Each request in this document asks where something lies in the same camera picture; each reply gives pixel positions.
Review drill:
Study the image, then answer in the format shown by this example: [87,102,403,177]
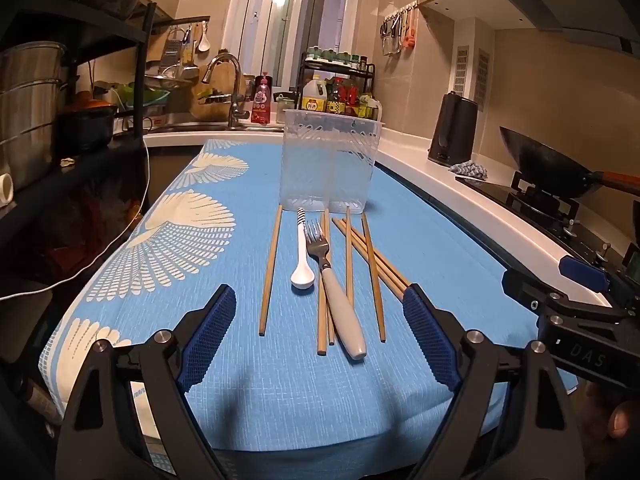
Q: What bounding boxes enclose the blue patterned tablecloth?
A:
[39,139,581,480]

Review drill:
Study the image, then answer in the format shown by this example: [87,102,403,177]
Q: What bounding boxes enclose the black gas stove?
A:
[455,172,640,281]

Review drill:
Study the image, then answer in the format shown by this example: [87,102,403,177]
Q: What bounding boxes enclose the small clear container green lid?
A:
[276,92,296,123]

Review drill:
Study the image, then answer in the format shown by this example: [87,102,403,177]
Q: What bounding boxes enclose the wooden cutting board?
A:
[190,65,256,123]

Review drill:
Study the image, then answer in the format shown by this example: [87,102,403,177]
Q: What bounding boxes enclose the metal grater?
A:
[160,27,183,68]

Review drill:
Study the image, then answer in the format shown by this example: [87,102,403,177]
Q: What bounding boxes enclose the white cable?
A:
[0,87,151,302]

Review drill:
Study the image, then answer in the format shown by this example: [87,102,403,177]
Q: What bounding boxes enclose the metal strainer bowl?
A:
[145,65,201,91]

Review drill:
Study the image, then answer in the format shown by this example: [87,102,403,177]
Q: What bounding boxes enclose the green plastic basin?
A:
[115,82,171,106]

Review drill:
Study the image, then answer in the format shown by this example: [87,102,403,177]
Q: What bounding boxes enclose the black electric kettle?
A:
[427,91,480,167]

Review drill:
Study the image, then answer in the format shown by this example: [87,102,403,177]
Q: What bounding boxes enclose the white wall vent grille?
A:
[476,49,491,103]
[456,46,471,98]

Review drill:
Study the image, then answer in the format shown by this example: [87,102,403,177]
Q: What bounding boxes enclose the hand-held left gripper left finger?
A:
[56,284,237,480]

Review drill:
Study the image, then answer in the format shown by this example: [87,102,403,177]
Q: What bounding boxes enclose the red plastic bag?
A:
[70,195,146,271]

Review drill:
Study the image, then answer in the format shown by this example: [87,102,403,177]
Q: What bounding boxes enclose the oil bottle with yellow label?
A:
[302,76,328,112]

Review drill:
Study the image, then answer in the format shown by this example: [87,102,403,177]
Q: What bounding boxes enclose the black spice rack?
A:
[300,51,377,121]

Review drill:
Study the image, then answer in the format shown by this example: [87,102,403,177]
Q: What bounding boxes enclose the stainless steel sink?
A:
[145,110,286,133]

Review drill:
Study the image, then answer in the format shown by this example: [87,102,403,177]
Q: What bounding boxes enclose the row of green-lid spice jars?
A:
[307,46,368,71]

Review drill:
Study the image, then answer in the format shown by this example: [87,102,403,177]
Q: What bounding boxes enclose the person's right hand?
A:
[582,382,640,466]

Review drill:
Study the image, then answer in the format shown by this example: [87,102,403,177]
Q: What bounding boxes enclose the pink detergent bottle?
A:
[251,71,273,125]

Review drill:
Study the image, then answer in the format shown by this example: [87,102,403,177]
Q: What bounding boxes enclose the fork with grey handle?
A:
[303,220,367,361]

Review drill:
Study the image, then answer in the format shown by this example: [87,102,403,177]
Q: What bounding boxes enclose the steel kitchen faucet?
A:
[201,53,251,128]

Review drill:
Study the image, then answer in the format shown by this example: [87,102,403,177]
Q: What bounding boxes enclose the black wok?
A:
[499,126,640,200]

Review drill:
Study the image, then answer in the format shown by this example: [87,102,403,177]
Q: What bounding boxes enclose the clear plastic utensil holder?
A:
[280,108,385,213]

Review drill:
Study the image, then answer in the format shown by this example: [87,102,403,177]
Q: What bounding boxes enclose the grey-blue dish cloth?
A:
[448,160,489,181]

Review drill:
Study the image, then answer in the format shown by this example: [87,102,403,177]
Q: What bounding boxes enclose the cluster of sauce bottles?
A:
[327,77,381,121]

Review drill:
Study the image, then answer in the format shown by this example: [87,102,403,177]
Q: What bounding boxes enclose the white spoon with striped handle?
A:
[290,207,317,292]

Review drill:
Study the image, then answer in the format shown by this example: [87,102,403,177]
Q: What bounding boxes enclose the white framed window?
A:
[222,0,361,96]

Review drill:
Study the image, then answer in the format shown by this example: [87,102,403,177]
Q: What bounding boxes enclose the black pot with orange lid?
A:
[54,91,121,153]

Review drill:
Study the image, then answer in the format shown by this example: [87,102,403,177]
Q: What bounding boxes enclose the black metal shelf rack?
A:
[0,0,211,341]

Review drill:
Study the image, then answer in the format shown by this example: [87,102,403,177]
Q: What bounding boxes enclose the hanging scissors and kitchen tools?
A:
[380,2,420,57]

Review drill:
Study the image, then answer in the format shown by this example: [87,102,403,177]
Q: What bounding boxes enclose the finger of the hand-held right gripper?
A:
[559,255,613,293]
[501,269,556,313]

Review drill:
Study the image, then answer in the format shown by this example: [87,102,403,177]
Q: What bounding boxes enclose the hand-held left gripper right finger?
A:
[401,284,586,480]

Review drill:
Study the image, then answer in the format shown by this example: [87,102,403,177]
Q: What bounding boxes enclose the stacked stainless steel pots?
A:
[0,42,68,193]

